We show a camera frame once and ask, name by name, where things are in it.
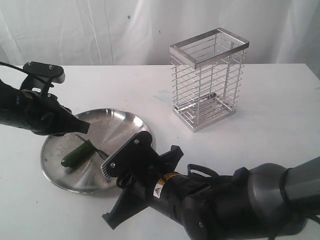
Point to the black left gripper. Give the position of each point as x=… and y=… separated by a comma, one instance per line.
x=45, y=116

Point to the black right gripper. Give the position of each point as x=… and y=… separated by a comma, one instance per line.
x=171, y=193

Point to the green cucumber piece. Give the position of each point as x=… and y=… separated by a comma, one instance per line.
x=78, y=155

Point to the black handled paring knife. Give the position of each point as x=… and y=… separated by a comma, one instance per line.
x=103, y=155

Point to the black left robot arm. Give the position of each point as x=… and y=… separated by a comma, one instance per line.
x=7, y=102

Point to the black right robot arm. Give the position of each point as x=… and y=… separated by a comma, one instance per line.
x=267, y=201

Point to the round stainless steel plate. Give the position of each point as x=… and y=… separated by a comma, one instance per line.
x=109, y=129

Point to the white backdrop curtain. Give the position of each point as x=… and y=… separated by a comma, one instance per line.
x=140, y=32

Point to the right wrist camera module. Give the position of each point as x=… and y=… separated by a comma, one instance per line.
x=134, y=156

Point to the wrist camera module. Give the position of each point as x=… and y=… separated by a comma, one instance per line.
x=134, y=156
x=41, y=76

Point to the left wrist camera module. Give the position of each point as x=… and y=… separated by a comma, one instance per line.
x=41, y=76

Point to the chrome wire utensil rack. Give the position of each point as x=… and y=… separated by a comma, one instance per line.
x=206, y=74

